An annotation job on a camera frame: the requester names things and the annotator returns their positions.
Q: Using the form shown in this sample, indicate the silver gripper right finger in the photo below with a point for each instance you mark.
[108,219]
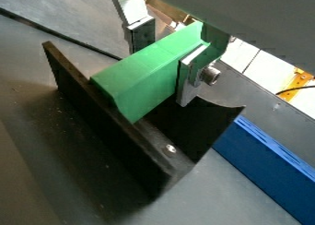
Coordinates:
[195,68]

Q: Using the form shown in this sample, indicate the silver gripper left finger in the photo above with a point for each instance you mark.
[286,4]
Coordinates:
[138,23]

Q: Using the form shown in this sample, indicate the green hexagon prism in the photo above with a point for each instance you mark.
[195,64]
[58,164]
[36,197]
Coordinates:
[142,80]

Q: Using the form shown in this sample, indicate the black curved cradle holder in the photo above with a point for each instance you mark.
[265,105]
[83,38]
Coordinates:
[162,146]

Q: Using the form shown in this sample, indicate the blue shape sorter block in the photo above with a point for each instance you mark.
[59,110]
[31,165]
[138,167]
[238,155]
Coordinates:
[285,177]

